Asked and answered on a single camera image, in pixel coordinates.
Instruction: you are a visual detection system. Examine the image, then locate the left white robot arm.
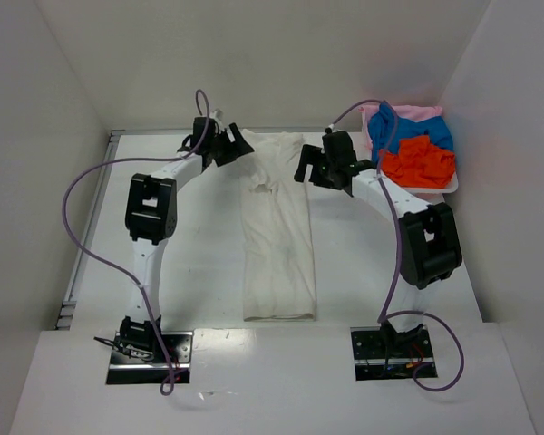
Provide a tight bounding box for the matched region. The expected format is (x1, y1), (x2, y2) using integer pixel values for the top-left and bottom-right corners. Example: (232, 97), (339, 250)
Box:
(117, 116), (253, 359)

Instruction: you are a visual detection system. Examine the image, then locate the pink plastic basket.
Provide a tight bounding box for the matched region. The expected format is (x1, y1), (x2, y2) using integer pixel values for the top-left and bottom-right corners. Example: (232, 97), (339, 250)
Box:
(358, 102), (459, 198)

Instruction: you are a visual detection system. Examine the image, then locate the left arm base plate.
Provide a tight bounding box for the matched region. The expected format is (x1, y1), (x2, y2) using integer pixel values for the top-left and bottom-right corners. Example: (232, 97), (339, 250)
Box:
(105, 332), (193, 385)

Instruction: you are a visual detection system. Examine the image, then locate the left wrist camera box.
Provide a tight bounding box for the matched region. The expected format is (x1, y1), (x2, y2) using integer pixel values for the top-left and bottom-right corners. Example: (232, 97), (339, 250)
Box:
(209, 109), (225, 128)

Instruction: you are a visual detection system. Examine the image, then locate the white t shirt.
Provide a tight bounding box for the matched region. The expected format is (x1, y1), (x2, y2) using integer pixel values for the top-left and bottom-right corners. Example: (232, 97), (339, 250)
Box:
(238, 129), (316, 322)

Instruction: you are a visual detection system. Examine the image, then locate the orange t shirt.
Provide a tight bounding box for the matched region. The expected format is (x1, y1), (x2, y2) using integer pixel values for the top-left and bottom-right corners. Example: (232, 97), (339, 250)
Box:
(379, 135), (455, 189)

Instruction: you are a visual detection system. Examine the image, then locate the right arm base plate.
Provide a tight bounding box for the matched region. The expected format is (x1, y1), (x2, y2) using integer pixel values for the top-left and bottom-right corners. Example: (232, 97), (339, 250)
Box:
(350, 325), (437, 381)

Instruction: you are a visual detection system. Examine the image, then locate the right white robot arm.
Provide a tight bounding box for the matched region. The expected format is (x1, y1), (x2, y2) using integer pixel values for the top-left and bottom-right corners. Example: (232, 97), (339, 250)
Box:
(294, 130), (462, 356)

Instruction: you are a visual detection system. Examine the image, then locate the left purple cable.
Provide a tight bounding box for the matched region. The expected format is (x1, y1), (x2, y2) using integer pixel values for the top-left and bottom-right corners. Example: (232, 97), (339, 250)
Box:
(62, 89), (209, 398)

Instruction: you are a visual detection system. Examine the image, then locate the purple cable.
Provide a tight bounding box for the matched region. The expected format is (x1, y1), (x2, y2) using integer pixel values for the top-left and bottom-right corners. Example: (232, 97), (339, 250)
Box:
(325, 99), (466, 392)
(62, 89), (209, 398)

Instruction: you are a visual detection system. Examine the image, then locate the blue t shirt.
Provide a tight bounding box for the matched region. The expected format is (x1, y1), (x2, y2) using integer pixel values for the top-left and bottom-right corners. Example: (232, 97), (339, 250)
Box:
(367, 103), (454, 160)

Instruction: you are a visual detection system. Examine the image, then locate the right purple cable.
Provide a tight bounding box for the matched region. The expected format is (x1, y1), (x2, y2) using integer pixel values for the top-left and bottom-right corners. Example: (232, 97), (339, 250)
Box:
(325, 99), (466, 392)

